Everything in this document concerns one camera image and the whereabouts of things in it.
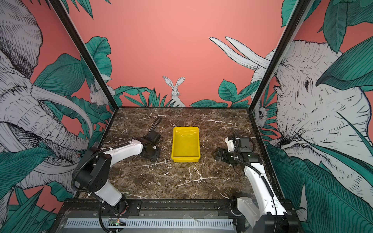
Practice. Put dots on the white slotted cable duct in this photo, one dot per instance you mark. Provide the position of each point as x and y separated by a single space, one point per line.
152 223

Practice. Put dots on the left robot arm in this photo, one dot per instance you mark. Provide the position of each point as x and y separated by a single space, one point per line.
92 172

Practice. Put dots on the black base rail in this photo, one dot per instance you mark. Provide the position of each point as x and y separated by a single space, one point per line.
137 206

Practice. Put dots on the black right frame post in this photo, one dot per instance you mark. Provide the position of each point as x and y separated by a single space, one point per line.
297 17

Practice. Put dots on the black frame post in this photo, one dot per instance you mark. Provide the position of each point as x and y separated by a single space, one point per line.
76 38
297 17

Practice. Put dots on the black left frame post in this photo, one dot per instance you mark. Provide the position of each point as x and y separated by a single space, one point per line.
76 38

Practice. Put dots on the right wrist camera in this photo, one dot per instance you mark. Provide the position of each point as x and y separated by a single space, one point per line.
230 144

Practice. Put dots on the yellow plastic bin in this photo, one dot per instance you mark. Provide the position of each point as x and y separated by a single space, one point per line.
186 145

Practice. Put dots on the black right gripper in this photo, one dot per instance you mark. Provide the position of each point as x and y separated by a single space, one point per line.
220 150

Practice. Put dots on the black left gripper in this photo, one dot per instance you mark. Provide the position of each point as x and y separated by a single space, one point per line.
157 155

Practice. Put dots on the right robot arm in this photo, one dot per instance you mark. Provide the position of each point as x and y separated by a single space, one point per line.
268 215

